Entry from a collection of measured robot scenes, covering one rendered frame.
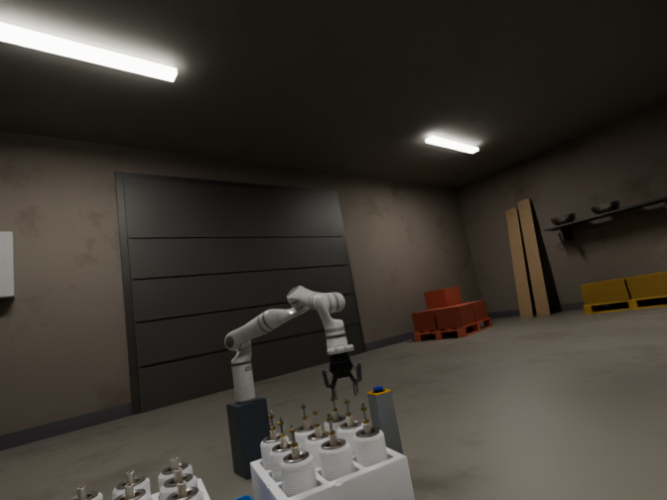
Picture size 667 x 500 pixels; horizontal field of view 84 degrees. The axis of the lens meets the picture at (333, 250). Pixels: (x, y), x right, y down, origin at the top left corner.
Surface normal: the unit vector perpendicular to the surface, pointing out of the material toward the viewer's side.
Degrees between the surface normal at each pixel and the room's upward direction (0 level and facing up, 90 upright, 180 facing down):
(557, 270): 90
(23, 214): 90
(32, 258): 90
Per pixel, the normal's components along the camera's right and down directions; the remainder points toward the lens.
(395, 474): 0.41, -0.22
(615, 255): -0.78, 0.03
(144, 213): 0.60, -0.24
